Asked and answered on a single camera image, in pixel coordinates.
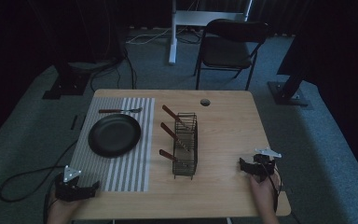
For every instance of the person's right hand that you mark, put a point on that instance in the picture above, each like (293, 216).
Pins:
(263, 193)

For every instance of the black folding chair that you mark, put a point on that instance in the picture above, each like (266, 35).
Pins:
(227, 51)

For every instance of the grey white striped placemat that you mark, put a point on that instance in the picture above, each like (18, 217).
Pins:
(121, 174)

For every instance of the black stand with base plate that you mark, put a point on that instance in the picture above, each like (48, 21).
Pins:
(287, 91)
(66, 84)

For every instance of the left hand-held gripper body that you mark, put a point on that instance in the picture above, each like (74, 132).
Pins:
(68, 189)

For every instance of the person's left hand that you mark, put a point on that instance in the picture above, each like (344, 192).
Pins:
(62, 211)

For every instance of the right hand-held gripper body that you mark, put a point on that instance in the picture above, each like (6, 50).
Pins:
(264, 163)

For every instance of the black round plate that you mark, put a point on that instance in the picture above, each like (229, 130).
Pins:
(114, 135)

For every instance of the white desk frame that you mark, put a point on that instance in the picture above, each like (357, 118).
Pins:
(180, 18)

